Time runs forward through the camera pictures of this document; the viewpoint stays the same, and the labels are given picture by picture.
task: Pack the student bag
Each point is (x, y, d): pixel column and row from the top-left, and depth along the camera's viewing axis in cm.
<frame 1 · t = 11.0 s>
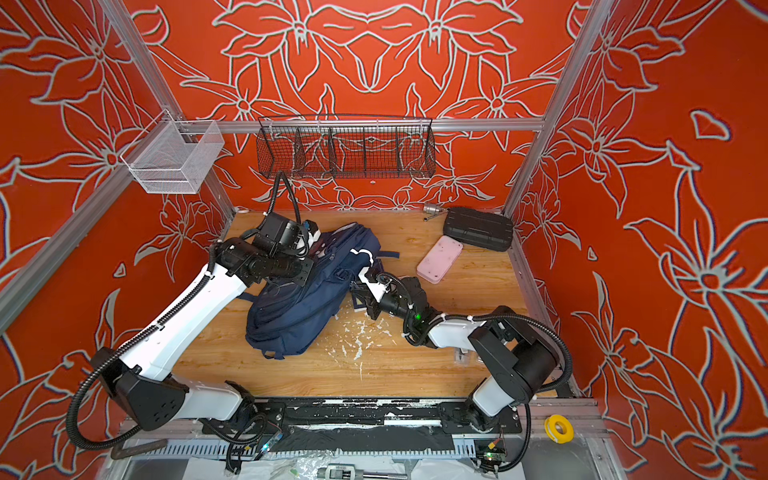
left hand: (311, 264, 75), fingers closed
right hand: (348, 288, 79), fingers closed
navy blue backpack: (285, 317, 71), point 20 cm above the table
pink pencil case: (439, 260, 104), point 2 cm above the table
black hard plastic case: (480, 228, 110), point 6 cm above the table

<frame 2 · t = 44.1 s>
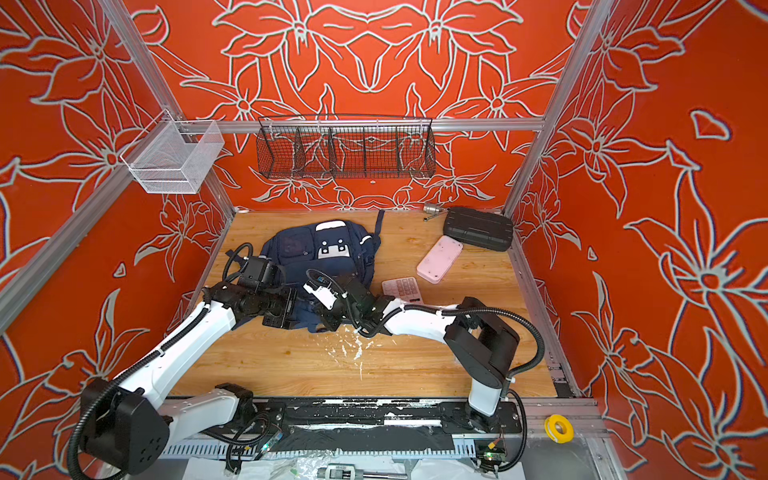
left hand: (306, 300, 80), fingers open
right hand: (307, 309, 79), fingers closed
navy blue backpack: (321, 252, 103), point 5 cm above the table
white pink calculator: (405, 289, 97), point 2 cm above the table
the other named things where they were.

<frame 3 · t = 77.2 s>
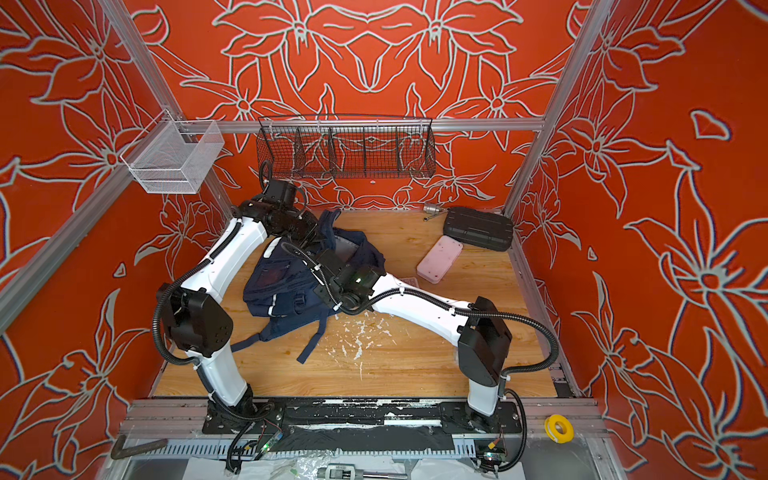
left hand: (326, 230, 83), fingers closed
right hand: (318, 281, 78), fingers closed
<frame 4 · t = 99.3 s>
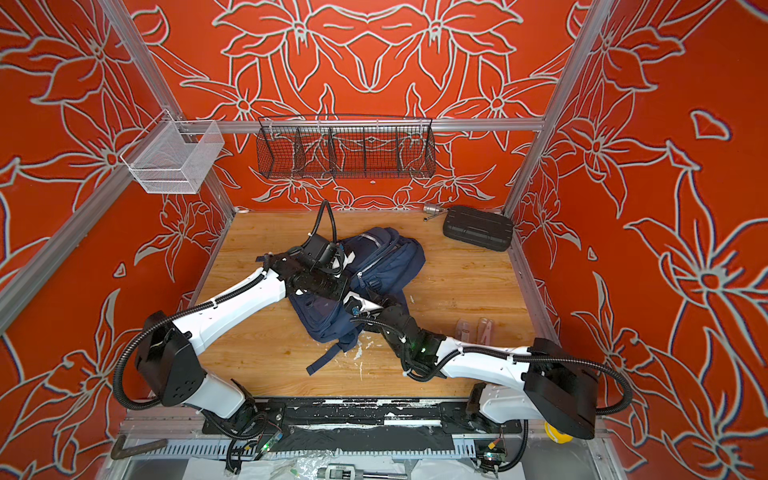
left hand: (351, 288, 80), fingers closed
right hand: (362, 289, 76), fingers open
navy blue backpack: (382, 261, 83), point 19 cm above the table
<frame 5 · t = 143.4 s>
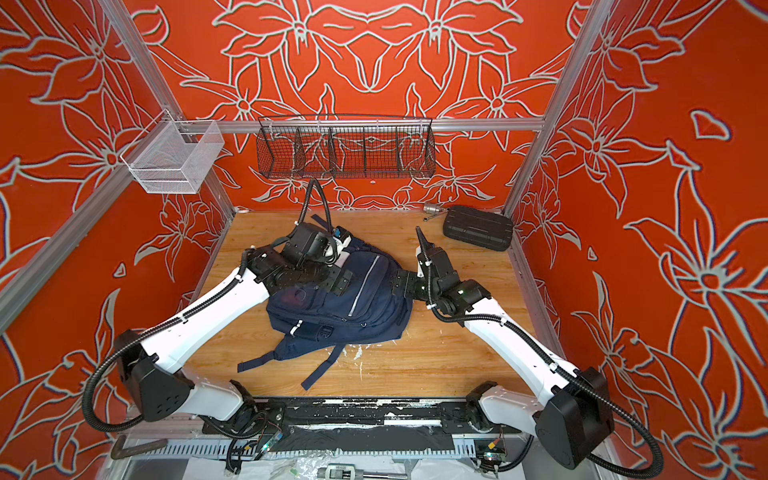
left hand: (340, 266, 76), fingers open
right hand: (397, 280, 79), fingers open
navy blue backpack: (306, 317, 88), point 5 cm above the table
